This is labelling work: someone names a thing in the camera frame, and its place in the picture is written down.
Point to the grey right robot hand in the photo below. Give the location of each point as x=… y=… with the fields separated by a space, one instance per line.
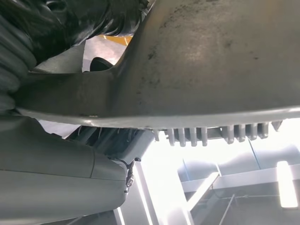
x=58 y=186

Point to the stainless steel workbench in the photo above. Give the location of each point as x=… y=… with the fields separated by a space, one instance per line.
x=100 y=52

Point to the ceiling light strip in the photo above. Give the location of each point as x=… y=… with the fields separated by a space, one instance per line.
x=287 y=186

